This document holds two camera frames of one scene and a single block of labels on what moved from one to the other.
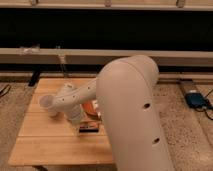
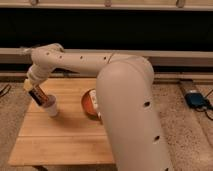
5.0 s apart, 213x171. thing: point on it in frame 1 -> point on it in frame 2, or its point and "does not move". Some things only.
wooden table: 47,140 does not move
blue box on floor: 195,100 does not move
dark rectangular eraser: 88,129 -> 38,95
